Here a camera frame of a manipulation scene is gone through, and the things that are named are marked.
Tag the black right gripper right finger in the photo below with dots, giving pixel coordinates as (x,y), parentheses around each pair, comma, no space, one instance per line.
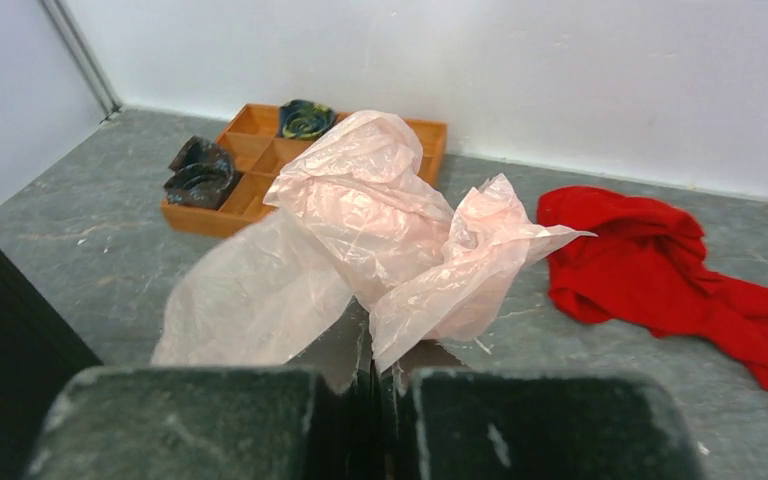
(444,420)

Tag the black plastic trash bin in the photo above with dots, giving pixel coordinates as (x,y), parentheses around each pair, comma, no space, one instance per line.
(39,354)

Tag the rolled dark belt left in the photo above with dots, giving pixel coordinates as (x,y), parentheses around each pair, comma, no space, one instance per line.
(203,175)

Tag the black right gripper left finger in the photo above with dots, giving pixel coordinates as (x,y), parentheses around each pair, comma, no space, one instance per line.
(301,420)

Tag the rolled dark belt green yellow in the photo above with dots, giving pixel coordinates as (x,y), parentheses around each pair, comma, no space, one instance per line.
(305,120)

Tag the red cloth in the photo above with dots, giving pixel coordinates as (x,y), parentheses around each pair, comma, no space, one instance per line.
(643,261)

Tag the aluminium frame post left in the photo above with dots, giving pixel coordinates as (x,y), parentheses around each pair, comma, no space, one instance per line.
(87,62)

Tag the pink plastic trash bag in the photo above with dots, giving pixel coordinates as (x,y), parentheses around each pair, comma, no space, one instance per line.
(351,219)

